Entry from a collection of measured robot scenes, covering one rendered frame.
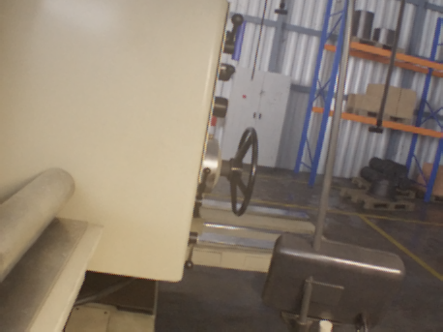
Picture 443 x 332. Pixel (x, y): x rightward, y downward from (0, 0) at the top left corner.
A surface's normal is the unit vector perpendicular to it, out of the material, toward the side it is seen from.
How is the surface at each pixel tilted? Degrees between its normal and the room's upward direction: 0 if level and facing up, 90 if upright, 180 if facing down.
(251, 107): 90
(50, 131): 90
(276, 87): 90
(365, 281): 109
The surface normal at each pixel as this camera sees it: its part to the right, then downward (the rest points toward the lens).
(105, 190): 0.10, 0.18
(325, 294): -0.21, 0.46
